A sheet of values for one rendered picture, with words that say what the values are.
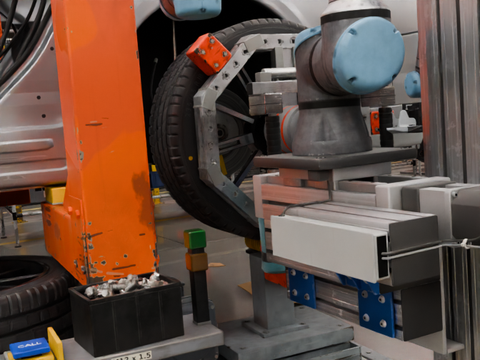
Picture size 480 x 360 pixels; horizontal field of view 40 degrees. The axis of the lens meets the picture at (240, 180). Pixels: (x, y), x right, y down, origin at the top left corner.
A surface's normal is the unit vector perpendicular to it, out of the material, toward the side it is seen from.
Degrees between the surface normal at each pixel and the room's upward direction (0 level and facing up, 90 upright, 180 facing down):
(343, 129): 72
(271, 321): 90
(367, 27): 97
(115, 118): 90
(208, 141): 90
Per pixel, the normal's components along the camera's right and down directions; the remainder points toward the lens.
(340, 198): -0.87, 0.11
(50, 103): 0.42, 0.05
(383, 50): 0.26, 0.20
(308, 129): -0.71, -0.18
